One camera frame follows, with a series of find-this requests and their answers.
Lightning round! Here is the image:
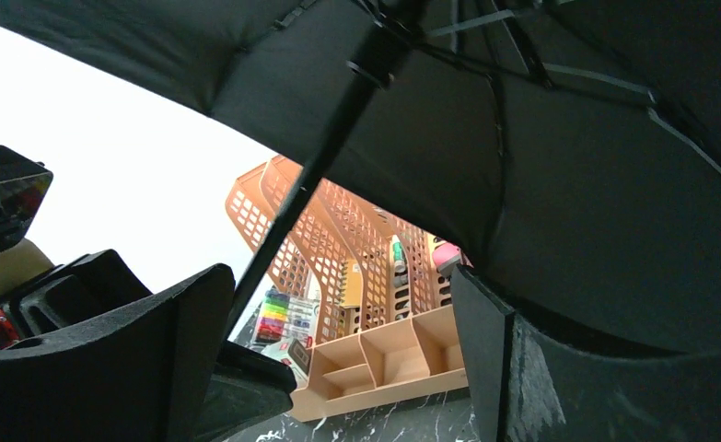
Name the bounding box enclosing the small white red box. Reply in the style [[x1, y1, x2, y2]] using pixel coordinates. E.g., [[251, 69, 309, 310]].
[[262, 338, 312, 389]]

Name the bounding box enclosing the green capped glue stick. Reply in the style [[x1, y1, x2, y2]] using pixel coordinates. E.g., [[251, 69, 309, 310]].
[[391, 236, 408, 289]]

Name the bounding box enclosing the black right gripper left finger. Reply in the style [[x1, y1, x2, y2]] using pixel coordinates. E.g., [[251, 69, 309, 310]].
[[0, 250, 296, 441]]

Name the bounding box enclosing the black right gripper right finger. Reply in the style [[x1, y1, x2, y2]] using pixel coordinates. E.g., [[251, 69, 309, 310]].
[[450, 264, 721, 441]]

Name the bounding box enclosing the pink eraser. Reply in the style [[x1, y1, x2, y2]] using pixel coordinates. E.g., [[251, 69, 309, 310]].
[[431, 241, 462, 278]]

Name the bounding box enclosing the colourful marker pen pack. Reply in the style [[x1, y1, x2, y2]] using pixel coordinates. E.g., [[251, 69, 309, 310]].
[[251, 287, 320, 348]]

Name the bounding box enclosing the orange plastic desk organizer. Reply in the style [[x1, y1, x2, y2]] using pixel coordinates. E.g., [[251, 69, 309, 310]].
[[225, 155, 472, 424]]

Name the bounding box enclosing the lavender folding umbrella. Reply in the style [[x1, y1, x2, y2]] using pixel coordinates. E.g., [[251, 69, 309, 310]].
[[0, 1, 721, 353]]

